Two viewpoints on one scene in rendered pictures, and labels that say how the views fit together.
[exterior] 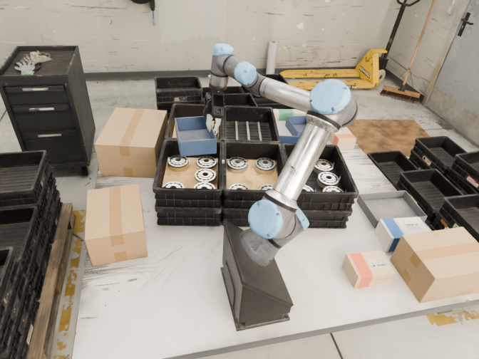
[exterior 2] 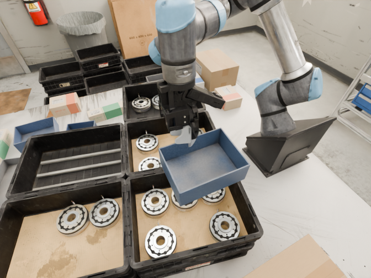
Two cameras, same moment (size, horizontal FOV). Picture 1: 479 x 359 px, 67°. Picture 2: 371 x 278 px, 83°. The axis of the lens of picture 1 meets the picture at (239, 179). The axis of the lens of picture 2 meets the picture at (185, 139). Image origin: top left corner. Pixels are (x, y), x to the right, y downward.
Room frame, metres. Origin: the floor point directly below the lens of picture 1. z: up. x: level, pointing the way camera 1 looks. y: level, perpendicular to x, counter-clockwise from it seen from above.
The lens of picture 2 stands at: (1.41, 0.54, 1.58)
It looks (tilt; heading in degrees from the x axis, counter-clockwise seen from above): 47 degrees down; 262
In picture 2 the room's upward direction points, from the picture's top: straight up
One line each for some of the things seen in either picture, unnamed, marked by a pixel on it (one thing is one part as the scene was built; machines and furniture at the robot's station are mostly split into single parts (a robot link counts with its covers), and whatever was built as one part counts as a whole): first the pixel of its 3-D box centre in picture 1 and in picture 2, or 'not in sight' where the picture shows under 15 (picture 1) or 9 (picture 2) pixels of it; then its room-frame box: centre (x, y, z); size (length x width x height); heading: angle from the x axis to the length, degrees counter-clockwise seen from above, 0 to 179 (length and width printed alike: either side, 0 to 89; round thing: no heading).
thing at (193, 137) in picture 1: (194, 134); (202, 164); (1.32, 0.20, 1.11); 0.20 x 0.15 x 0.07; 16
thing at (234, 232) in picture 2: (172, 189); (224, 225); (1.24, 0.30, 0.86); 0.10 x 0.10 x 0.01
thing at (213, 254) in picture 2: (191, 173); (188, 211); (1.35, 0.23, 0.87); 0.40 x 0.30 x 0.11; 5
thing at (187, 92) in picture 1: (179, 106); not in sight; (2.99, 0.61, 0.37); 0.40 x 0.30 x 0.45; 105
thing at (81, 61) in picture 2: (478, 194); (103, 71); (2.01, -1.69, 0.37); 0.42 x 0.34 x 0.46; 15
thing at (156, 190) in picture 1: (190, 164); (189, 204); (1.35, 0.23, 0.92); 0.40 x 0.30 x 0.02; 5
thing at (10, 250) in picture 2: (196, 130); (68, 238); (1.75, 0.27, 0.87); 0.40 x 0.30 x 0.11; 5
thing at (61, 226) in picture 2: not in sight; (72, 218); (1.76, 0.20, 0.86); 0.10 x 0.10 x 0.01
